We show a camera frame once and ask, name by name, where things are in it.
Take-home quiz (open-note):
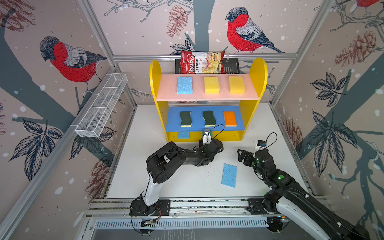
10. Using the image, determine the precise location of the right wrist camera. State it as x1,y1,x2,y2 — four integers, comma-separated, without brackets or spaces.
255,140,267,152

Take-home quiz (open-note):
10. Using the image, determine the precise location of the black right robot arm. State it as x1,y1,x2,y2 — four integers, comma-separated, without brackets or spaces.
237,149,370,240

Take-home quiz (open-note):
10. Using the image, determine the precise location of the yellow sponge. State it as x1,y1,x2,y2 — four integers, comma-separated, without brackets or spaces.
204,77,220,94
229,76,246,95

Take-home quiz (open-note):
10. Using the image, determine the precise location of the white wire mesh tray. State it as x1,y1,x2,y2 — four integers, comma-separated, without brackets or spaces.
75,73,128,138

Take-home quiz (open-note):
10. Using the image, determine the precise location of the yellow shelf with coloured boards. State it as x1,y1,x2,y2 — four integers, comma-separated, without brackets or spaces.
150,59,268,142

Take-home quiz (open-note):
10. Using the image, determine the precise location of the black wire basket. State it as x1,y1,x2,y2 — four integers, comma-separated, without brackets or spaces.
175,58,240,74

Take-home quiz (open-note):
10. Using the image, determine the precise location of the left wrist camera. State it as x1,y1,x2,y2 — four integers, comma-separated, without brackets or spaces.
201,129,212,145

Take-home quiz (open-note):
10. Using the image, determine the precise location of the blue sponge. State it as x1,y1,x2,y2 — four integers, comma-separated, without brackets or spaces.
178,132,190,140
221,164,237,188
177,77,193,94

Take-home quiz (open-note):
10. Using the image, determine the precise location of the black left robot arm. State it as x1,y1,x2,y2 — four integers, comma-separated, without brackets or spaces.
139,139,224,215

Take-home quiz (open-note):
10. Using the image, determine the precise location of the orange sponge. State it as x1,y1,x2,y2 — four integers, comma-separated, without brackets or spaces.
224,111,237,127

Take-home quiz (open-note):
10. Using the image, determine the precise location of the dark green wavy sponge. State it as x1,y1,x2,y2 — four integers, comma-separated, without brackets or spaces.
180,111,192,128
203,111,217,127

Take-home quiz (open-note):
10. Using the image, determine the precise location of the aluminium rail base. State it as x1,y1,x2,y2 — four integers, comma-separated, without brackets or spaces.
83,196,331,232

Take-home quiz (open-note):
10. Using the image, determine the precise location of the red cassava chips bag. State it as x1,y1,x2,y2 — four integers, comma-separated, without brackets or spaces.
181,51,225,74

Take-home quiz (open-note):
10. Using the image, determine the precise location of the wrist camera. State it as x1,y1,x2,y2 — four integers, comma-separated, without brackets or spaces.
255,140,267,152
201,129,212,145

